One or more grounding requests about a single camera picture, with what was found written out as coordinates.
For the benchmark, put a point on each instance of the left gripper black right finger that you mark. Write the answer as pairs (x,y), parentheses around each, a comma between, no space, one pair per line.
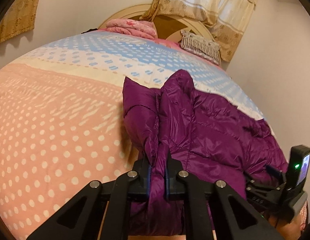
(214,210)

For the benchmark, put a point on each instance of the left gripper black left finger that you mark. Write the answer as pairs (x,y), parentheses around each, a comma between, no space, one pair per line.
(99,210)

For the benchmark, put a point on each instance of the purple hooded puffer jacket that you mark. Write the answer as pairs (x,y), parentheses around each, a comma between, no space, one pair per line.
(212,139)

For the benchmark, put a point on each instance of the person's right hand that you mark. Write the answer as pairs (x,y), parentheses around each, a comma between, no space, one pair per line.
(291,230)

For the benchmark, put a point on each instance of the polka dot bed cover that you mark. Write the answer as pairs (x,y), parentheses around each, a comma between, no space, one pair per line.
(61,116)

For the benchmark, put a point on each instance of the striped grey pillow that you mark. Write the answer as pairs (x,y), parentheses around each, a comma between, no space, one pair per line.
(200,46)

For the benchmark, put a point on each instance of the folded pink blanket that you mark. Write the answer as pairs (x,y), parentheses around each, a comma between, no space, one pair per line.
(131,27)

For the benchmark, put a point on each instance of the beige window curtain centre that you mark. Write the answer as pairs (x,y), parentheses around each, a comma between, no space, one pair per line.
(227,20)

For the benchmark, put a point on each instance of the beige window curtain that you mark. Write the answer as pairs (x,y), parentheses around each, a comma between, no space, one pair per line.
(18,19)
(227,20)

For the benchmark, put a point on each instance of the cream wooden headboard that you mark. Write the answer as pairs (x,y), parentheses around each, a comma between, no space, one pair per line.
(167,27)

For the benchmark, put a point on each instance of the beige window curtain left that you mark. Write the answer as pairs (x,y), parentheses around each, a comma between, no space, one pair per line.
(18,19)

